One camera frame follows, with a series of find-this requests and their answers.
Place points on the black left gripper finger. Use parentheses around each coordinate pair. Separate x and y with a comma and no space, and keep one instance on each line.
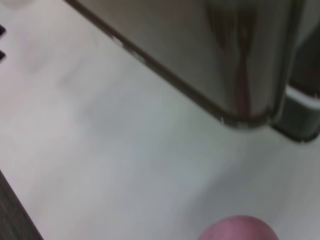
(2,30)
(2,55)

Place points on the brown translucent drawer with toys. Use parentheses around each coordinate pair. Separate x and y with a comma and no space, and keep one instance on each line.
(200,50)

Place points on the pink peach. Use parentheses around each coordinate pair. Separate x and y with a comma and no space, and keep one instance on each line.
(237,230)

